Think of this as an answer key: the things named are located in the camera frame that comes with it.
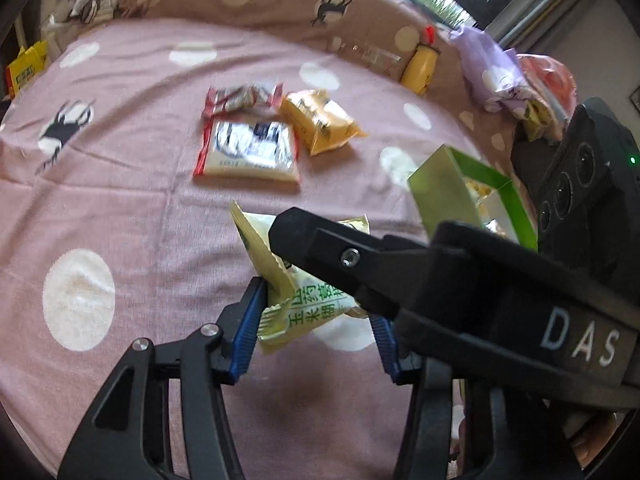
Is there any pale yellow snack pack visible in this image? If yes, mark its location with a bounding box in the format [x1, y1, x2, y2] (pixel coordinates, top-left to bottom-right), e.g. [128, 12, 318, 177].
[230, 203, 368, 354]

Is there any orange yellow biscuit pack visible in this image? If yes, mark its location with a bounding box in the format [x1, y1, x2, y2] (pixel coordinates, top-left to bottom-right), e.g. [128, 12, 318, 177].
[280, 90, 367, 156]

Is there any red white candy wrapper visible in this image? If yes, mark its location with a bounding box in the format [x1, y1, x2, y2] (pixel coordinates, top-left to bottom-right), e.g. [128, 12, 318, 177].
[202, 82, 284, 119]

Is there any green white cardboard box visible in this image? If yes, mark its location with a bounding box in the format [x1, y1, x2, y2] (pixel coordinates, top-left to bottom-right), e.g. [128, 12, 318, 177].
[408, 145, 538, 250]

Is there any white red milk snack pack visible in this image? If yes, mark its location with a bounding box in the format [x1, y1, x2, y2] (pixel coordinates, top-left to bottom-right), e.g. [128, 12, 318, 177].
[193, 120, 299, 182]

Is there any yellow bottle red cap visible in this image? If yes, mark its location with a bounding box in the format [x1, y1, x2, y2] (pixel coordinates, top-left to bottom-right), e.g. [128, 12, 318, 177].
[400, 25, 440, 96]

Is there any clear plastic bottle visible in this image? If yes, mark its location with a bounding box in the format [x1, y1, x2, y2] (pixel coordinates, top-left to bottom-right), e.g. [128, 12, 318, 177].
[326, 36, 401, 80]

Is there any purple dotted cloth bundle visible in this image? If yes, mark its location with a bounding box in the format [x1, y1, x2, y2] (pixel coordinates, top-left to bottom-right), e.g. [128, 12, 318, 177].
[449, 25, 530, 118]

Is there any pink dotted bed sheet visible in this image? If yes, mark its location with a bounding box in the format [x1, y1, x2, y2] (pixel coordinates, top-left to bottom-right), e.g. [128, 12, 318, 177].
[1, 20, 512, 471]

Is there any brown dotted bolster pillow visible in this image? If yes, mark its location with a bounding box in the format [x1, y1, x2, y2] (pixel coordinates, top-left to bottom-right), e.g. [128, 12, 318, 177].
[122, 0, 516, 174]

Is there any yellow carton box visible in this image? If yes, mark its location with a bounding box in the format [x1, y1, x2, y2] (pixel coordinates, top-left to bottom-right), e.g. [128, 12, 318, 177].
[6, 40, 48, 99]

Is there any striped white cloth pile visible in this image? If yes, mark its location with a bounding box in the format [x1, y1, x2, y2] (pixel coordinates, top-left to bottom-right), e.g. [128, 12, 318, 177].
[40, 0, 122, 36]

